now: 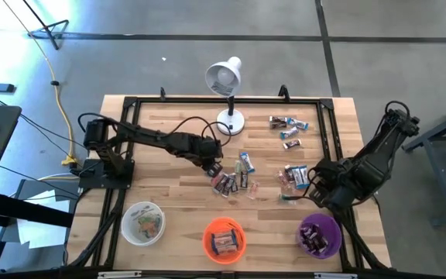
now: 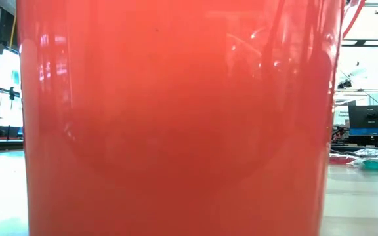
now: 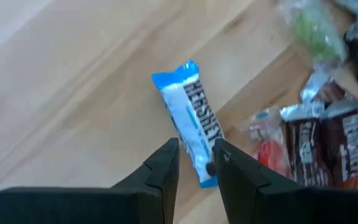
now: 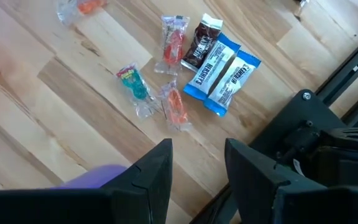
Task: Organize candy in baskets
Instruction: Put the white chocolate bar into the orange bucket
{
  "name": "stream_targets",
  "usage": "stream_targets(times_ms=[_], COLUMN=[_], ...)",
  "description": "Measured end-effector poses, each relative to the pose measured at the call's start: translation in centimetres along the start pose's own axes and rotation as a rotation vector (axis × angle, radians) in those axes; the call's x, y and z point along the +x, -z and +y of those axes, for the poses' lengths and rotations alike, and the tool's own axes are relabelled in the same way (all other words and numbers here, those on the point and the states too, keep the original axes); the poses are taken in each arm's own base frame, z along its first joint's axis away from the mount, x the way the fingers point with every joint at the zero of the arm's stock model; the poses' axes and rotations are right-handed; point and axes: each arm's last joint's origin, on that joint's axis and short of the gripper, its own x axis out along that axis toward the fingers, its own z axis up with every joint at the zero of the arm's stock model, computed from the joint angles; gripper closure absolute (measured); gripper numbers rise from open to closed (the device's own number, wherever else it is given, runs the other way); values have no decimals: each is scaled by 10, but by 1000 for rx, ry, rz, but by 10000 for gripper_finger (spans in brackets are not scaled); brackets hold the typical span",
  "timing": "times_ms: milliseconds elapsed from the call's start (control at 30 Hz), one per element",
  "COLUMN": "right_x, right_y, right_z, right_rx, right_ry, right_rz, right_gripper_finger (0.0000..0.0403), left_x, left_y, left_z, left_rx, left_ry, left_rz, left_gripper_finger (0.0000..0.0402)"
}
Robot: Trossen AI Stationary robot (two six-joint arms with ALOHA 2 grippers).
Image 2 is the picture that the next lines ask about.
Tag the red wrapped hard candy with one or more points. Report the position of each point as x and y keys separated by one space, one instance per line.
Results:
x=340 y=159

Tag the orange plastic bucket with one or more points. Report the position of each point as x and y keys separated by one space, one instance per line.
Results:
x=176 y=114

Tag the dark workbench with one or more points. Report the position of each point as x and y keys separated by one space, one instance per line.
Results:
x=366 y=141

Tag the black tripod stand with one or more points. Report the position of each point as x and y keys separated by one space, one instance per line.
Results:
x=12 y=95

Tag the black monitor with blue strip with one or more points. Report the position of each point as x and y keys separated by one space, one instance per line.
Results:
x=369 y=118

